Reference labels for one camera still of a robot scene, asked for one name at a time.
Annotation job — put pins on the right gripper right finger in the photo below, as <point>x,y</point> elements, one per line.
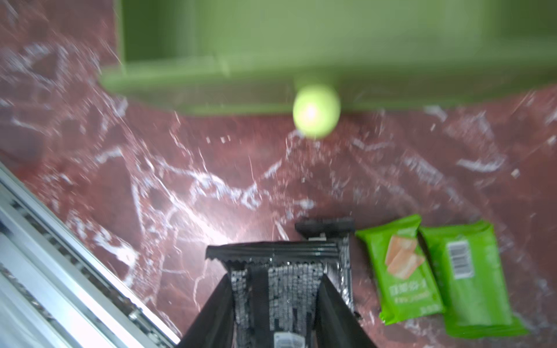
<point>336,325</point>

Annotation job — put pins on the aluminium front rail frame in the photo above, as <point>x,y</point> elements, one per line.
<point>55,293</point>

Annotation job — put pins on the green cookie packet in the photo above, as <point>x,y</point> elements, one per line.
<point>469,274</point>
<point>406,285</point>

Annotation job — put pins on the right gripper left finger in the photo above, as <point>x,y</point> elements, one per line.
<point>214,326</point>

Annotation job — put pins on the green drawer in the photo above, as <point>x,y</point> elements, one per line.
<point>213,58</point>

